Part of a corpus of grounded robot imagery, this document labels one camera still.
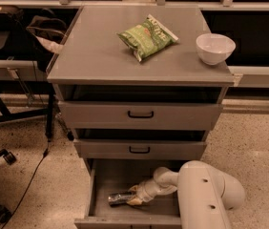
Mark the black top drawer handle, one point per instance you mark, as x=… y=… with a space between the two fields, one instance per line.
x=140 y=115

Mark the grey middle drawer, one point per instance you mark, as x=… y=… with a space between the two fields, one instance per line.
x=119 y=149

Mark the grey top drawer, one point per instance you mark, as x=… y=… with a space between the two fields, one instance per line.
x=110 y=115

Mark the dark bag on desk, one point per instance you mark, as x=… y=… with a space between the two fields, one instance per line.
x=48 y=30

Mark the grey drawer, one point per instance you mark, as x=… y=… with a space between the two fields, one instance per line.
x=110 y=115
x=110 y=176
x=119 y=149

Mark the green chip bag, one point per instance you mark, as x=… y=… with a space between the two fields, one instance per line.
x=147 y=38

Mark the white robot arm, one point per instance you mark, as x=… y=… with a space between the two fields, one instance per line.
x=204 y=194

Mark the grey drawer cabinet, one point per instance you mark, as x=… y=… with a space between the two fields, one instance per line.
x=96 y=66

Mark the black middle drawer handle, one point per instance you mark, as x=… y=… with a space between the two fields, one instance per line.
x=139 y=150

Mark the silver redbull can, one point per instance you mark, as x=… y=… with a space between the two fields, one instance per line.
x=120 y=198

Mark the black desk with frame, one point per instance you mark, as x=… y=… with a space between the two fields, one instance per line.
x=22 y=64

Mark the black drawer handle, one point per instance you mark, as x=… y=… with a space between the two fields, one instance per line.
x=140 y=115
x=139 y=150

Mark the grey bottom drawer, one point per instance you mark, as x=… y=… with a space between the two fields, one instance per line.
x=110 y=176

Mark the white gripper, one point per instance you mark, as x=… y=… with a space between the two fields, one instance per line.
x=144 y=191

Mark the white bowl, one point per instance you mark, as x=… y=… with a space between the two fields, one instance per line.
x=213 y=48

